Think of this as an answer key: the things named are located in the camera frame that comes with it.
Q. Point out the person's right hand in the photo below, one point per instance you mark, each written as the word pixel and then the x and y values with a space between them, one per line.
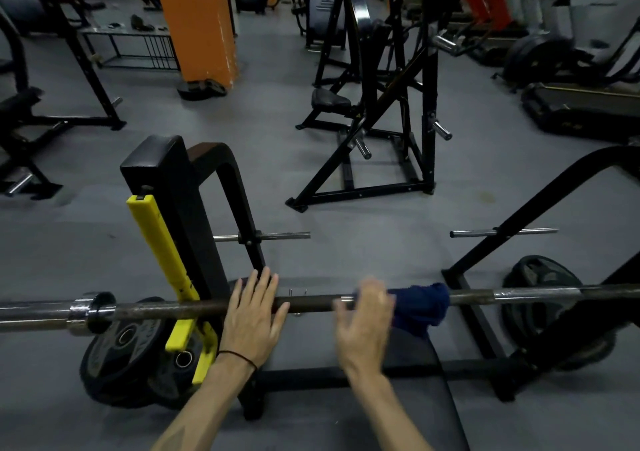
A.
pixel 365 330

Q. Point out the person's left hand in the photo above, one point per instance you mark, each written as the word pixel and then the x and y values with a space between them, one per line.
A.
pixel 250 325

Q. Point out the blue cleaning cloth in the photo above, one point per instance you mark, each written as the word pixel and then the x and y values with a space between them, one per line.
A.
pixel 420 305

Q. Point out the steel barbell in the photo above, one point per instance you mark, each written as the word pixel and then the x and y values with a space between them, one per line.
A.
pixel 525 293

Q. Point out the person's right forearm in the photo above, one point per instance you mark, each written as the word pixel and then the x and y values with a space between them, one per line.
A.
pixel 390 415

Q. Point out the person's left forearm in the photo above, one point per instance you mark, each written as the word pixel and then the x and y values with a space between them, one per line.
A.
pixel 205 405

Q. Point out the black padded bench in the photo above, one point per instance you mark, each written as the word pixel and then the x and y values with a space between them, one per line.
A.
pixel 415 405

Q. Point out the yellow bar hook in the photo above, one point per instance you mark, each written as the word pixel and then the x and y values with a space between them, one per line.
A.
pixel 155 235

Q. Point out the black weight plate white lettering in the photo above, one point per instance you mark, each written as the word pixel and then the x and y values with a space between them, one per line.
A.
pixel 115 365

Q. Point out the large black weight plate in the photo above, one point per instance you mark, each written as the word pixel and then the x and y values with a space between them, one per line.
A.
pixel 535 325

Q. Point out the black bench press rack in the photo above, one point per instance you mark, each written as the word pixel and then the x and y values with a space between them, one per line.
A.
pixel 160 165

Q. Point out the black and red lever machine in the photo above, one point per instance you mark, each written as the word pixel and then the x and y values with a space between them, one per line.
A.
pixel 330 99

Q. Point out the small black weight plate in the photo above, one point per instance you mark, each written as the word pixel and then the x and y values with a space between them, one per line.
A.
pixel 192 92
pixel 216 88

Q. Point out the black squat rack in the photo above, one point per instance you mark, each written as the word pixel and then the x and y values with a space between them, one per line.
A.
pixel 88 70

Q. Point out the wide orange pillar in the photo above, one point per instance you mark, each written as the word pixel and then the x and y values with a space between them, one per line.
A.
pixel 195 20

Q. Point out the black elliptical trainer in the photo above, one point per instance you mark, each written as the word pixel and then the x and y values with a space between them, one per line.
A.
pixel 535 58

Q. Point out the black incline bench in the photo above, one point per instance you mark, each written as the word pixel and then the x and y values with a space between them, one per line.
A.
pixel 20 100

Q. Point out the black plate-loaded machine frame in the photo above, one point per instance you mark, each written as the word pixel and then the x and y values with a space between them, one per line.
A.
pixel 325 50

